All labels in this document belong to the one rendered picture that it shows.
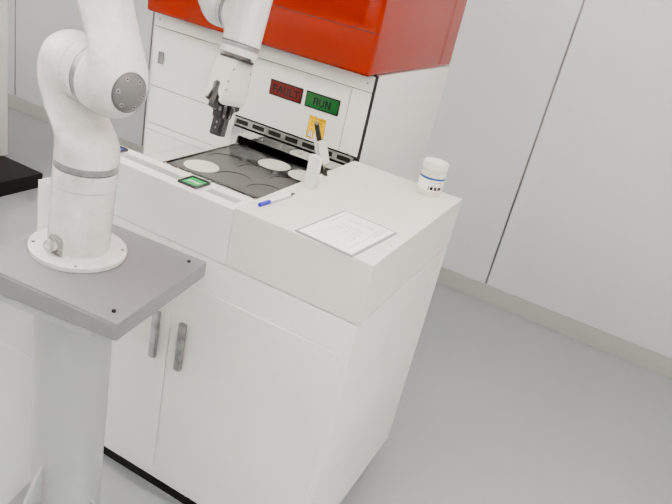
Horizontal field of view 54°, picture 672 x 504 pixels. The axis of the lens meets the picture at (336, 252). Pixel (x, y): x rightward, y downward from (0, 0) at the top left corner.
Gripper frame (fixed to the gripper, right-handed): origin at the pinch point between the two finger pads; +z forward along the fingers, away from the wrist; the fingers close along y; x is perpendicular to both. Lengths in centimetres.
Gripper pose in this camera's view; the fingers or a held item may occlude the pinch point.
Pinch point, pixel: (219, 126)
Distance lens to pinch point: 151.0
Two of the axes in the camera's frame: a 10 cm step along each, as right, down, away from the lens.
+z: -3.0, 9.3, 2.3
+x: 8.7, 3.6, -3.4
